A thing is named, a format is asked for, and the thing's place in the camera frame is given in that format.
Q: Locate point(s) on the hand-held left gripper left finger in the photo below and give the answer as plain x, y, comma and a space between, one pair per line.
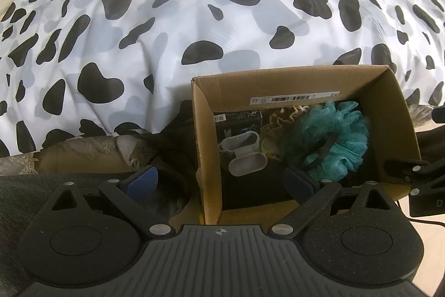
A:
142, 182

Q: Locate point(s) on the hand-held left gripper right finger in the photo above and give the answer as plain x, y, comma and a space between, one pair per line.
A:
299, 184

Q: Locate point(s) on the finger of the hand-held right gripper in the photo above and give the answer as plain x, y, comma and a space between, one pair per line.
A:
426, 199
406, 169

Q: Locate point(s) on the cardboard box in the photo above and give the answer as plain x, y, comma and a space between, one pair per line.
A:
396, 116

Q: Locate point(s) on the small black box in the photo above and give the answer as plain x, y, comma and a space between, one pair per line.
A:
236, 121

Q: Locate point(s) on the cow print blanket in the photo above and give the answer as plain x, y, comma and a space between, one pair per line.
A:
173, 22

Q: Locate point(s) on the teal bath loofah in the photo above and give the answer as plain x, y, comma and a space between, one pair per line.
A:
333, 133

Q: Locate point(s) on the grey silicone earbud case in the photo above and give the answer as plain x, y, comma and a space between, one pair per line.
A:
243, 154

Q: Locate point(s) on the beige lace bed skirt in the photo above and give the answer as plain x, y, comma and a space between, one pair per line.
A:
76, 154

